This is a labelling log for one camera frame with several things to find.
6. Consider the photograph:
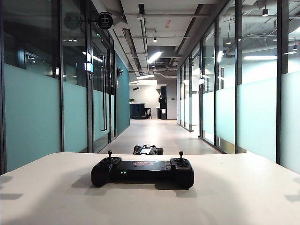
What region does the black remote control with joysticks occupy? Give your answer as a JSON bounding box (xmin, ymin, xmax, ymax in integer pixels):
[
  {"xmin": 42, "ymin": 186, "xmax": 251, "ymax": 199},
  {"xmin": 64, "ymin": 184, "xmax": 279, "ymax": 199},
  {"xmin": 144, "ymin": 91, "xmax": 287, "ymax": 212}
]
[{"xmin": 90, "ymin": 150, "xmax": 195, "ymax": 189}]

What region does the long linear ceiling light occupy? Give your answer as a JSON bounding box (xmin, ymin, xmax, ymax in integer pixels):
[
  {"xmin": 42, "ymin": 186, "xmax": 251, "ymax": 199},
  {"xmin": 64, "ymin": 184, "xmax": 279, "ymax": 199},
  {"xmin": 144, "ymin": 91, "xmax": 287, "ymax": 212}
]
[{"xmin": 147, "ymin": 51, "xmax": 163, "ymax": 64}]

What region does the long black door handle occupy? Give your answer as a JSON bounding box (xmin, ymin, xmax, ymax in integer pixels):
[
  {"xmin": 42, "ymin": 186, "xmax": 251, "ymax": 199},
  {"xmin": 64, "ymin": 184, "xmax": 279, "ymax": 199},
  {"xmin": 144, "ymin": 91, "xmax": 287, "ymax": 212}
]
[{"xmin": 100, "ymin": 54, "xmax": 108, "ymax": 132}]

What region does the round black hanging sign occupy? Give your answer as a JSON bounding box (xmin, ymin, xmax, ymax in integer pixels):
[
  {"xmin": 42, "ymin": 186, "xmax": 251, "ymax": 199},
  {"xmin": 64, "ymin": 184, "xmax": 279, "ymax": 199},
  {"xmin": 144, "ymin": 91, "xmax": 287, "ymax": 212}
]
[{"xmin": 88, "ymin": 11, "xmax": 114, "ymax": 30}]

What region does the black quadruped robot dog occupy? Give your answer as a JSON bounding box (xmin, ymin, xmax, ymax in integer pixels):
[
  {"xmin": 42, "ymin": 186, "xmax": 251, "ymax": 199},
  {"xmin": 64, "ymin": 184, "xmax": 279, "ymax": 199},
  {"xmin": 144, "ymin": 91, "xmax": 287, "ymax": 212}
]
[{"xmin": 133, "ymin": 144, "xmax": 164, "ymax": 156}]

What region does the dark counter cabinet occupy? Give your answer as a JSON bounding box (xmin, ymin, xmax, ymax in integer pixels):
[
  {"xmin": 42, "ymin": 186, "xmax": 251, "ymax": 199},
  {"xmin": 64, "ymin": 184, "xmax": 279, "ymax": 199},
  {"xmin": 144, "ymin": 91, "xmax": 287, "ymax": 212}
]
[{"xmin": 129, "ymin": 103, "xmax": 146, "ymax": 120}]

